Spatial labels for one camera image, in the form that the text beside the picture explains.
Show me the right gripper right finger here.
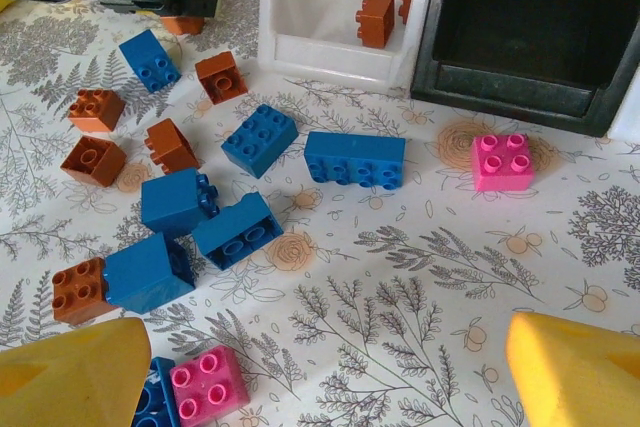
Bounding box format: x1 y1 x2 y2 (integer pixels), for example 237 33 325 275
504 310 640 427

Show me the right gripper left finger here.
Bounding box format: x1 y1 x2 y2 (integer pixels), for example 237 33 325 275
0 316 152 427

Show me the pink lego brick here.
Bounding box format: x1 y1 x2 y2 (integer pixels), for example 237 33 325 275
470 133 537 193
168 345 251 421

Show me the black plastic bin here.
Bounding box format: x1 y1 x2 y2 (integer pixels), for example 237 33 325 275
409 0 640 138

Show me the white plastic bin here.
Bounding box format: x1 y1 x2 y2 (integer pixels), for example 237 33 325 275
258 0 451 93

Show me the long blue lego brick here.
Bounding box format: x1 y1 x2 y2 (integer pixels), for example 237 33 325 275
303 130 407 188

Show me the floral patterned tablecloth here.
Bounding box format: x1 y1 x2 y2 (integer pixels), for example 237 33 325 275
0 0 640 427

